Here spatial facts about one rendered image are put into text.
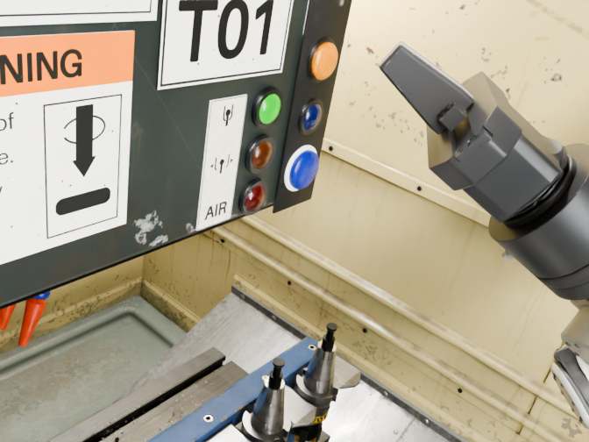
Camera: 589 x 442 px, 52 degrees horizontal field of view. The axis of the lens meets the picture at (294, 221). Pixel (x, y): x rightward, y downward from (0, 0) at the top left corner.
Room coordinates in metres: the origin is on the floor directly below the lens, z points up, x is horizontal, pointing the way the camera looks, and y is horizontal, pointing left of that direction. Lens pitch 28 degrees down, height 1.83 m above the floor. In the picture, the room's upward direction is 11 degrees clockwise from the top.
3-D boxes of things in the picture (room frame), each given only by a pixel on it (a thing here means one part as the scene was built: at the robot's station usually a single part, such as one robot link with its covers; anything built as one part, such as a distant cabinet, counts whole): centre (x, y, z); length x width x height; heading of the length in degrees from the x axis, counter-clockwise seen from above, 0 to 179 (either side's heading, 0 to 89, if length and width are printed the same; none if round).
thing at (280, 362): (0.57, -0.01, 1.31); 0.02 x 0.02 x 0.03
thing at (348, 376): (0.71, -0.11, 1.21); 0.07 x 0.05 x 0.01; 55
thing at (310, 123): (0.41, 0.00, 1.69); 0.02 x 0.01 x 0.02; 145
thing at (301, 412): (0.62, -0.05, 1.21); 0.07 x 0.05 x 0.01; 55
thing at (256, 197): (0.37, 0.03, 1.64); 0.02 x 0.01 x 0.02; 145
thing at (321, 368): (0.66, -0.08, 1.26); 0.04 x 0.04 x 0.07
